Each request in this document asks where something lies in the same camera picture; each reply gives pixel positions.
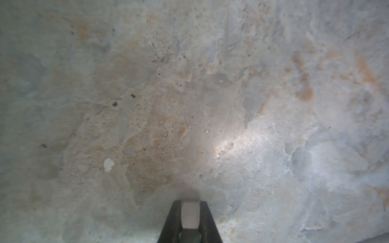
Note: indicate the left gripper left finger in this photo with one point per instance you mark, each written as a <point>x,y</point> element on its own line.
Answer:
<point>172,226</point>

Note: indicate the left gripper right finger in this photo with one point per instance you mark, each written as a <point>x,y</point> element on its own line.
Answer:
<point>208,229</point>

